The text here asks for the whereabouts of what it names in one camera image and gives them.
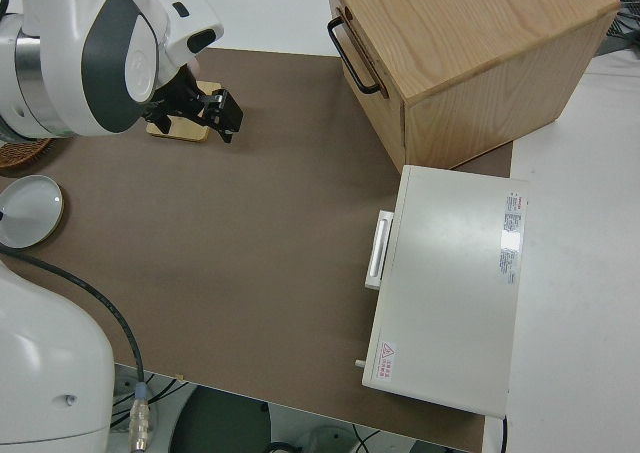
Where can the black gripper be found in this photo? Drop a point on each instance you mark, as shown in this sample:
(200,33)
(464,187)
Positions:
(175,95)

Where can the gray round plate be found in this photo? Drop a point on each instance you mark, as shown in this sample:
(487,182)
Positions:
(30,213)

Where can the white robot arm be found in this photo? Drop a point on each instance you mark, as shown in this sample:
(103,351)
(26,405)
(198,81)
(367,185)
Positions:
(50,48)

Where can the wooden mug tree stand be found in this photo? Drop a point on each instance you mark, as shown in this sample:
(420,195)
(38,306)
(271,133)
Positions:
(187,132)

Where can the brown table mat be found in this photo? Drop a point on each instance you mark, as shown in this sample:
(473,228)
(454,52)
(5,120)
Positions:
(250,223)

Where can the brown wicker basket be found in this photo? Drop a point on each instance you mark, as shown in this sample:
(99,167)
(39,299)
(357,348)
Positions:
(20,155)

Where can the white toaster oven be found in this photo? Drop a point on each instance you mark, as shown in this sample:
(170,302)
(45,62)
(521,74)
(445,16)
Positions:
(450,283)

